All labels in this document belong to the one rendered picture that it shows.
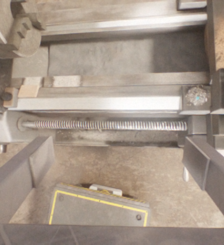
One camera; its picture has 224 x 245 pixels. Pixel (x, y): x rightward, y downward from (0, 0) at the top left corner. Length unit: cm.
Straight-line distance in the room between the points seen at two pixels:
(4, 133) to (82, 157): 83
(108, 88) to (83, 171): 102
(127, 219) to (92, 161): 57
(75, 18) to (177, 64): 52
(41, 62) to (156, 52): 60
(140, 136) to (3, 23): 87
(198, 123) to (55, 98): 60
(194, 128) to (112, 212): 81
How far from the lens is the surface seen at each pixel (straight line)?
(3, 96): 84
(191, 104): 69
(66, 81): 80
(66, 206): 137
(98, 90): 74
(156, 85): 74
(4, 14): 62
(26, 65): 108
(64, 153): 166
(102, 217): 132
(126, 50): 92
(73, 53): 98
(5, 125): 93
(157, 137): 112
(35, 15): 69
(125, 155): 153
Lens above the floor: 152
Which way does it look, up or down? 79 degrees down
